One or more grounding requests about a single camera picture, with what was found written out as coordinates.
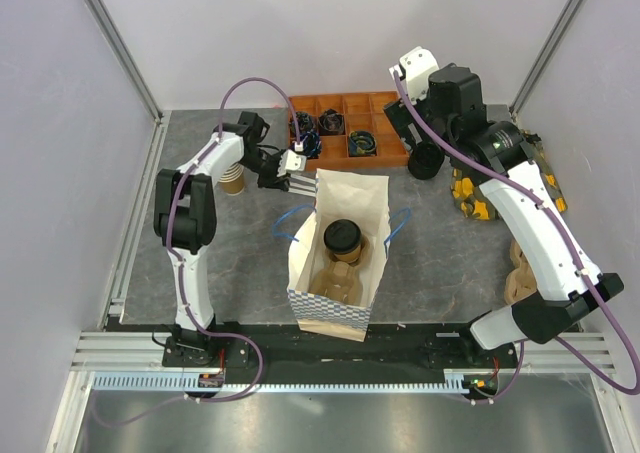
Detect paper straw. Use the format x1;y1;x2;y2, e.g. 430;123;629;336
288;187;316;197
291;174;316;186
289;180;316;194

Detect checkered paper takeout bag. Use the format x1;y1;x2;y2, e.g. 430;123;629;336
272;169;411;342

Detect black coffee cup lid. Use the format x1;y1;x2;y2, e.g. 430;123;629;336
323;219;362;254

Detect single paper coffee cup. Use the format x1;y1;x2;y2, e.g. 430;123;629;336
327;245;362;267

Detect brown pulp cup carrier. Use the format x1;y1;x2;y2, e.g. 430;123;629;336
309;237;371;306

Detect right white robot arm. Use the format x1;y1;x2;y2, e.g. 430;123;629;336
390;64;624;367

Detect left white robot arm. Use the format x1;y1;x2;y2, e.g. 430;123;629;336
153;111;290;366

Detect stack of black lids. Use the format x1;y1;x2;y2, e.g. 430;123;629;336
407;141;445;180

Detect stack of paper cups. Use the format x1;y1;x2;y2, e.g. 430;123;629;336
219;163;245;196

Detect green yellow rolled tie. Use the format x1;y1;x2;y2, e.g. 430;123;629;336
347;130;377;157

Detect blue striped rolled tie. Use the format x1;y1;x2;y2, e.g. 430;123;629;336
301;130;322;159

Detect dark rolled tie left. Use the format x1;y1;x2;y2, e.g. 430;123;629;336
290;111;315;136

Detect orange wooden compartment tray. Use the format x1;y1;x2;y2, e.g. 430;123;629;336
290;91;409;171

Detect brown dark rolled tie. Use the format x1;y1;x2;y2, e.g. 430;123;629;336
318;109;345;136

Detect camouflage fabric bag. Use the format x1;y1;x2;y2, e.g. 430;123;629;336
450;130;568;221

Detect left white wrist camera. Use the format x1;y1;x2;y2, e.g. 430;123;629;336
277;148;307;177

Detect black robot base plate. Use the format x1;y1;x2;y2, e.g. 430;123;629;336
162;322;517;383

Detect grey slotted cable duct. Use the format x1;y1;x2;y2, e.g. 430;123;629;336
92;371;470;394

